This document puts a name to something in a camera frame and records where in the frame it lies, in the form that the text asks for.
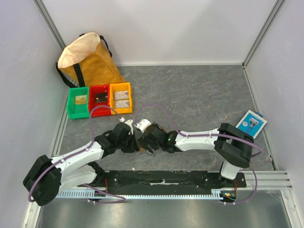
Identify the red plastic bin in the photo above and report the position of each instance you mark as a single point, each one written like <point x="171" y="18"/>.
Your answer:
<point x="102" y="111"/>

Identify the silver VIP card in bin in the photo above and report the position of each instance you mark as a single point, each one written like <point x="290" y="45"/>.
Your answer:
<point x="121" y="95"/>

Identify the aluminium corner post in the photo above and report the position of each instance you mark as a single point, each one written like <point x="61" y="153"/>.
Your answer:
<point x="263" y="31"/>
<point x="50" y="23"/>

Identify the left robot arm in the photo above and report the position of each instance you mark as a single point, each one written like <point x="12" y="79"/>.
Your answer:
<point x="49" y="176"/>

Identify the aluminium corner post right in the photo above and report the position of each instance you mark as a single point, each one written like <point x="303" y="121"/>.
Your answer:
<point x="263" y="31"/>

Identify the aluminium front rail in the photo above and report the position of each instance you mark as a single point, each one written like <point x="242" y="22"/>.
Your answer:
<point x="87" y="177"/>

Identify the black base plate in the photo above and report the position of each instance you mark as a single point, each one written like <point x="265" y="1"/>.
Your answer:
<point x="205" y="179"/>

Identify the black VIP card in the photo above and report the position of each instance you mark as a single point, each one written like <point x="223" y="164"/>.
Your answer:
<point x="101" y="98"/>

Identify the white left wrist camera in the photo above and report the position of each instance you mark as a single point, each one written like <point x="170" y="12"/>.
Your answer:
<point x="128" y="123"/>

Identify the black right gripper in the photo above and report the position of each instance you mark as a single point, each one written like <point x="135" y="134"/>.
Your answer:
<point x="147" y="141"/>

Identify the aluminium corner post left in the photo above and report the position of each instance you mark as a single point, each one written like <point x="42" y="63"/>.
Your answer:
<point x="50" y="23"/>

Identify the gold card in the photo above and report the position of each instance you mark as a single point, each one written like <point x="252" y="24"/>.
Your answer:
<point x="80" y="99"/>

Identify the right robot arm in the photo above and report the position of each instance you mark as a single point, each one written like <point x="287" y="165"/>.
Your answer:
<point x="231" y="143"/>

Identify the tan paper tote bag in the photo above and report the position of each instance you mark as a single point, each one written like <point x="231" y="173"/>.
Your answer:
<point x="88" y="61"/>

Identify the blue razor box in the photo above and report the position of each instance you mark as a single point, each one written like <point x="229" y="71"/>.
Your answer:
<point x="252" y="123"/>

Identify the green plastic bin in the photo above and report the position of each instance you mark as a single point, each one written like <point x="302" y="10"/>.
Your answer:
<point x="77" y="111"/>

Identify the yellow plastic bin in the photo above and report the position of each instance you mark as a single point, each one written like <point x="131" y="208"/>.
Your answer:
<point x="121" y="87"/>

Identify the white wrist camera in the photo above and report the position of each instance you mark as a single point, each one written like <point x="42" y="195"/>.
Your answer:
<point x="143" y="125"/>
<point x="128" y="123"/>

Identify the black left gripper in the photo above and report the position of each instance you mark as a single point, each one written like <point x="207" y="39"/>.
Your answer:
<point x="133" y="147"/>

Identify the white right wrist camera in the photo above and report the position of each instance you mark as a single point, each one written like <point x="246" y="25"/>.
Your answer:
<point x="143" y="125"/>

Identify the white VIP card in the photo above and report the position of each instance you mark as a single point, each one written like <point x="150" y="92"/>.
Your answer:
<point x="122" y="104"/>

